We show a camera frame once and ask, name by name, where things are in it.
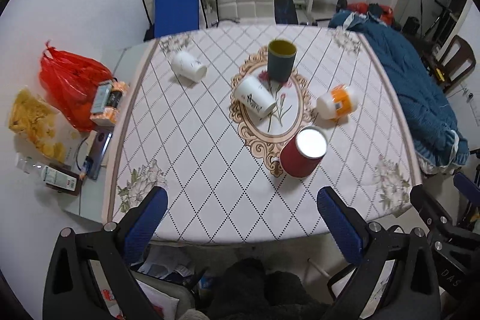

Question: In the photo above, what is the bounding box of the red ribbed paper cup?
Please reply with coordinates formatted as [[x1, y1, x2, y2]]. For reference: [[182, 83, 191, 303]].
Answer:
[[279, 125, 328, 178]]

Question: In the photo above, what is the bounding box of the white cup with black calligraphy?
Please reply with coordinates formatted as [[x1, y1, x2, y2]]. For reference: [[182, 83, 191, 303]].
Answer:
[[233, 75, 277, 118]]

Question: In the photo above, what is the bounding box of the dark green plastic cup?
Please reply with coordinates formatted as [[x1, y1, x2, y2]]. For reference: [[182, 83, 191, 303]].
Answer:
[[267, 39, 297, 84]]

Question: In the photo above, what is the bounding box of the plain white paper cup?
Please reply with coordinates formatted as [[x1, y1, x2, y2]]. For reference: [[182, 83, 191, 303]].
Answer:
[[171, 51, 208, 83]]

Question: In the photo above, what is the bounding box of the blue quilted blanket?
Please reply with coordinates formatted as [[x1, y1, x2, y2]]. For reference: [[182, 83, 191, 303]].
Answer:
[[329, 10, 470, 175]]

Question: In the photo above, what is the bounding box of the brown liquid bottle white label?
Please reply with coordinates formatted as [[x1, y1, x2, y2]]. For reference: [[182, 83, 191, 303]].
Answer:
[[16, 153, 81, 196]]

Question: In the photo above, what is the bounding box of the purple smartphone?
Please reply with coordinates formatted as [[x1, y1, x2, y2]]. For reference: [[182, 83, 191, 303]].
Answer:
[[86, 128, 112, 180]]

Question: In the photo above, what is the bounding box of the orange and white jar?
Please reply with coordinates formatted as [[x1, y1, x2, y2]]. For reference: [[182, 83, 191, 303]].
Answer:
[[316, 85, 359, 120]]

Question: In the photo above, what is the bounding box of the yellow flower printed box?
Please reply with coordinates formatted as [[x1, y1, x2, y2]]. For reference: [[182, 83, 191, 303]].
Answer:
[[8, 87, 81, 166]]

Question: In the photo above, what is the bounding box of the orange tissue pack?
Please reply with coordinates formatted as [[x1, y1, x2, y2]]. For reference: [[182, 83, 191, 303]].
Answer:
[[89, 79, 128, 127]]

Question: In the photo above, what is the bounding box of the red plastic bag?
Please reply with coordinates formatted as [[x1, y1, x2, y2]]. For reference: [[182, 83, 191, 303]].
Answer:
[[39, 42, 113, 132]]

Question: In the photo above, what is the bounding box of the floral checked tablecloth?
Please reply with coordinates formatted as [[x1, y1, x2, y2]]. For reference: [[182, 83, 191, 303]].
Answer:
[[101, 25, 422, 244]]

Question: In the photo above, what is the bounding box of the chair with blue board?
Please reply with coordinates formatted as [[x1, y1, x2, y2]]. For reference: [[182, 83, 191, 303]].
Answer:
[[142, 0, 201, 39]]

